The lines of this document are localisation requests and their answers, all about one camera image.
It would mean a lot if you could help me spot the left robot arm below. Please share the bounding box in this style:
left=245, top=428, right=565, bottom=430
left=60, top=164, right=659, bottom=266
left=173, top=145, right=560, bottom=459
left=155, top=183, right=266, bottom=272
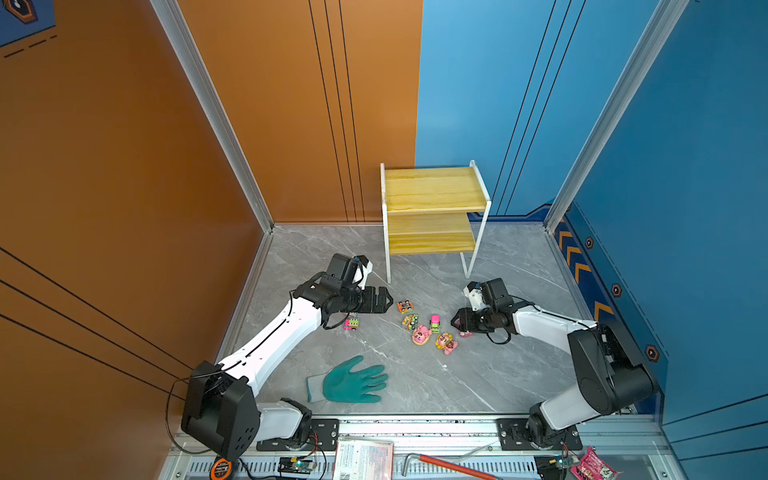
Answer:
left=181, top=276, right=394, bottom=463

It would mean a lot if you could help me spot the green circuit board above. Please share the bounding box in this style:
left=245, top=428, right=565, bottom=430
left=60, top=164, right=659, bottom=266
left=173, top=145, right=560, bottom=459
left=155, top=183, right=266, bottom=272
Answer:
left=277, top=457, right=317, bottom=476

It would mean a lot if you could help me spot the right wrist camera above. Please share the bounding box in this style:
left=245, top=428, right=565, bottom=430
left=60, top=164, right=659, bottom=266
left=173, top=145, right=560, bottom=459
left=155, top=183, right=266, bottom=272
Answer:
left=463, top=281, right=487, bottom=311

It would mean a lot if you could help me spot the green rubber work glove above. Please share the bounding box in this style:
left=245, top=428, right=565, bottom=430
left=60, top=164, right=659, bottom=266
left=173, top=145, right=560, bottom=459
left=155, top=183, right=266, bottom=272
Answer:
left=306, top=355, right=388, bottom=404

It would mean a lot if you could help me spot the pink green toy vehicle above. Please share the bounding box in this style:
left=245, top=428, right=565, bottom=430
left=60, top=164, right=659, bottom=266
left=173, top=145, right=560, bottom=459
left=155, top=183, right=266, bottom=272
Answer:
left=429, top=314, right=441, bottom=335

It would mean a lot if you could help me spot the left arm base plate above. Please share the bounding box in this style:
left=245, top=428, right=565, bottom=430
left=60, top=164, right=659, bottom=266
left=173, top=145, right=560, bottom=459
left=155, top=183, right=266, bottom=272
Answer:
left=256, top=417, right=340, bottom=452

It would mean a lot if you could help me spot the pink green toy car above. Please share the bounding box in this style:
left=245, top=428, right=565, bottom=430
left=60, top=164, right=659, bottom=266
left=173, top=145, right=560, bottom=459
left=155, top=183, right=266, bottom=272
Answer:
left=343, top=316, right=360, bottom=330

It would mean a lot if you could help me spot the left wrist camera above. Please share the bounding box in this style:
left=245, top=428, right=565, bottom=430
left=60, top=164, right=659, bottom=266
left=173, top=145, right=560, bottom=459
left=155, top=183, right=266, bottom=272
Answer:
left=352, top=255, right=373, bottom=290

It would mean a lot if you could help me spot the green orange toy truck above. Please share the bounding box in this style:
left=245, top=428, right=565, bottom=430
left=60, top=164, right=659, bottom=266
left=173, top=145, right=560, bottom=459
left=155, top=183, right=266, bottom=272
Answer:
left=401, top=314, right=419, bottom=331

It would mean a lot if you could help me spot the pink snack packet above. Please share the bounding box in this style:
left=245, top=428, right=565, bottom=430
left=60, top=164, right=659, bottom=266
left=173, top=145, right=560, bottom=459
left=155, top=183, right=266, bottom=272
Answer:
left=570, top=446, right=620, bottom=480

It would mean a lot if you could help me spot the small board right edge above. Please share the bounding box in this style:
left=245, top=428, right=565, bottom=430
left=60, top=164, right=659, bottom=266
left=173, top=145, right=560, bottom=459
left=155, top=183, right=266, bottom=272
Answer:
left=534, top=456, right=570, bottom=480

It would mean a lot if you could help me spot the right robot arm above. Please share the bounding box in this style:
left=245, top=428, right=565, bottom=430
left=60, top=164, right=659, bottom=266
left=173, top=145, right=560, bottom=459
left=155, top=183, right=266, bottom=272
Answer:
left=451, top=278, right=660, bottom=449

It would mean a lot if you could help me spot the orange tape measure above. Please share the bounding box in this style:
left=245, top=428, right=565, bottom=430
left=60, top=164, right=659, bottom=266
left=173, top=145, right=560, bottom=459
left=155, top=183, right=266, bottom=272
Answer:
left=209, top=457, right=235, bottom=480

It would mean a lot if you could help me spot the pink bear toy yellow base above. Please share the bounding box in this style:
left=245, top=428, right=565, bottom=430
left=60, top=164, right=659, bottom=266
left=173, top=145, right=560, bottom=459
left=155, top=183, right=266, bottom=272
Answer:
left=412, top=325, right=432, bottom=346

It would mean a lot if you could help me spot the red handled hex wrench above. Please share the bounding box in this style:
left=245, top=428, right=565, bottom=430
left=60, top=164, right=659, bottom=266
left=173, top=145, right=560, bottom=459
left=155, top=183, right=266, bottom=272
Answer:
left=401, top=453, right=497, bottom=480

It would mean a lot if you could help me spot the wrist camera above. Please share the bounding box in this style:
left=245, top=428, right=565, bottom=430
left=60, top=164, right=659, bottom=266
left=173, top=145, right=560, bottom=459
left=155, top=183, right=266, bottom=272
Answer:
left=352, top=255, right=373, bottom=290
left=463, top=281, right=487, bottom=311

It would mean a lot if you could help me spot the yellow wooden two-tier shelf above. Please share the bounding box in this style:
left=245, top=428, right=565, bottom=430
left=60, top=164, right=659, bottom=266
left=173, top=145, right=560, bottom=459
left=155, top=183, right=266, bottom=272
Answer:
left=380, top=161, right=492, bottom=281

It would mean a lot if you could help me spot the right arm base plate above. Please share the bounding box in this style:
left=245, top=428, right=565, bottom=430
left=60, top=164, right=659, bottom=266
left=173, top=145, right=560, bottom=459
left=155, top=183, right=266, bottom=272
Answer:
left=495, top=417, right=583, bottom=452

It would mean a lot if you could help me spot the orange toy car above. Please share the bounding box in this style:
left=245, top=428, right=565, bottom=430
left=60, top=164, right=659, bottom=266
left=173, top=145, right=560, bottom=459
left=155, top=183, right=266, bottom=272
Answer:
left=397, top=300, right=414, bottom=314

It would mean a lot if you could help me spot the pink yellow flower toy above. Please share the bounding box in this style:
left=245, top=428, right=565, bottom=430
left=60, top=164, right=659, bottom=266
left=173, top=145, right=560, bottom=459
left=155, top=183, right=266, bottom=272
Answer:
left=435, top=332, right=458, bottom=356

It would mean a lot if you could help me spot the plastic bag with papers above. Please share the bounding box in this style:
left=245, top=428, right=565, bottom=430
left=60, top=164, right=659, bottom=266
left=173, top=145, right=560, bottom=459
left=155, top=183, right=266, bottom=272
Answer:
left=332, top=438, right=395, bottom=480

